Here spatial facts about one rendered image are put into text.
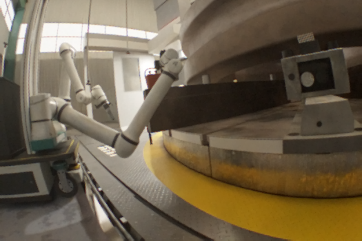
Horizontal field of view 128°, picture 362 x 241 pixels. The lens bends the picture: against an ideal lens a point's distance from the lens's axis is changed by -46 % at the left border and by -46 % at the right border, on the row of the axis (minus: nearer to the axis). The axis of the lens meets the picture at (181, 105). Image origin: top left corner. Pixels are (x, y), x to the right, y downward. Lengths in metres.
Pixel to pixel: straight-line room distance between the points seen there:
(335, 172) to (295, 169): 0.20
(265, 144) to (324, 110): 0.35
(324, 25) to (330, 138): 0.91
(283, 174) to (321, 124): 0.37
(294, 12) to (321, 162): 1.00
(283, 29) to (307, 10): 0.25
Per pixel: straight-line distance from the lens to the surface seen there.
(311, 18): 1.31
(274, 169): 0.84
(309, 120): 0.56
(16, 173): 1.17
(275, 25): 1.32
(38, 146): 1.08
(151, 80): 1.39
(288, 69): 0.89
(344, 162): 0.82
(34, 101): 1.10
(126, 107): 4.43
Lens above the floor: 0.51
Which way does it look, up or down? level
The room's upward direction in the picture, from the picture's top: 8 degrees counter-clockwise
